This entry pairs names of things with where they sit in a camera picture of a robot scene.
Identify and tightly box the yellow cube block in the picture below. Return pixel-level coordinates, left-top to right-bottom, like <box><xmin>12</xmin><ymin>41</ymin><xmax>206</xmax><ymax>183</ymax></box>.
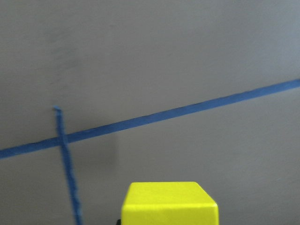
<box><xmin>120</xmin><ymin>181</ymin><xmax>219</xmax><ymax>225</ymax></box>

